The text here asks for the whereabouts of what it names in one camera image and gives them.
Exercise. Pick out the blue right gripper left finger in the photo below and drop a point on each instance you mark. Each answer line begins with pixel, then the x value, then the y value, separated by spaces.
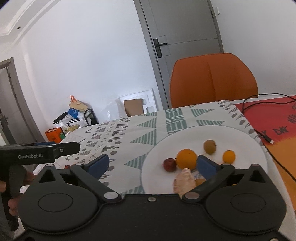
pixel 88 175

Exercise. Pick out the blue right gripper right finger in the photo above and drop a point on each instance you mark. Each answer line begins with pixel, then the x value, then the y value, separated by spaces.
pixel 215 176

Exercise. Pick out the small orange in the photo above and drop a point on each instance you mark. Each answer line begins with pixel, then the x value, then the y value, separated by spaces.
pixel 229 157

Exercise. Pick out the medium orange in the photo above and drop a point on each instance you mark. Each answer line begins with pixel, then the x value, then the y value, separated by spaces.
pixel 199 181

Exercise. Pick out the person left hand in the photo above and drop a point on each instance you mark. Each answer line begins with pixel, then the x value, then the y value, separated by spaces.
pixel 16 199

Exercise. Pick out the green-yellow small fruit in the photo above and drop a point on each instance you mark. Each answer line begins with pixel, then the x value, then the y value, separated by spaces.
pixel 209 147

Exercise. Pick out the large orange on plate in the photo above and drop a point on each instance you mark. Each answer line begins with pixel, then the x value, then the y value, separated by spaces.
pixel 186 158

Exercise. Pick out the grey open side door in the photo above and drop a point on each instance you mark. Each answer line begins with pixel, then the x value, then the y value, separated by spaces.
pixel 17 123

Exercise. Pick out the white round plate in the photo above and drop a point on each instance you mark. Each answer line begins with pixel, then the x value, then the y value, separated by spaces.
pixel 221 144

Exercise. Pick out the patterned white tablecloth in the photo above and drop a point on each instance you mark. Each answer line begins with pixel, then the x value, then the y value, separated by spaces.
pixel 128 141

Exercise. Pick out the orange storage box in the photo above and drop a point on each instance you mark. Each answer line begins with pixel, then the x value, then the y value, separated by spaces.
pixel 53 135

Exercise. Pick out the black metal rack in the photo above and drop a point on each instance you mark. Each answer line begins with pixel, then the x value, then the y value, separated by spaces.
pixel 90 117

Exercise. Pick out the blue plastic bag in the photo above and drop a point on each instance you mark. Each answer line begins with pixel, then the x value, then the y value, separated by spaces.
pixel 73 113

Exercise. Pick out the clear plastic bag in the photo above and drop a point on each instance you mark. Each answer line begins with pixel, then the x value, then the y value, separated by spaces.
pixel 115 110

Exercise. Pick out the brown paper bag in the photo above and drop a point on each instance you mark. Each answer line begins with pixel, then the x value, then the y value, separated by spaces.
pixel 76 104

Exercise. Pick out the brown cardboard piece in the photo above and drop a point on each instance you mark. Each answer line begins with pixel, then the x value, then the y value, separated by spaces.
pixel 133 107

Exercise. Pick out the red orange mat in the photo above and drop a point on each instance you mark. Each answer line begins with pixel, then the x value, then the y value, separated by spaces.
pixel 273 118

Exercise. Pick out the white foam packaging board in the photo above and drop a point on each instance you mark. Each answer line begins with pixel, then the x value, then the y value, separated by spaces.
pixel 149 104

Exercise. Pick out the orange chair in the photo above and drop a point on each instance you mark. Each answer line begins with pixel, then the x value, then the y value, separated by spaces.
pixel 208 78

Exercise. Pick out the black door handle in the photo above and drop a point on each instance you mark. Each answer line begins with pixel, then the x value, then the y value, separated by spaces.
pixel 157 47

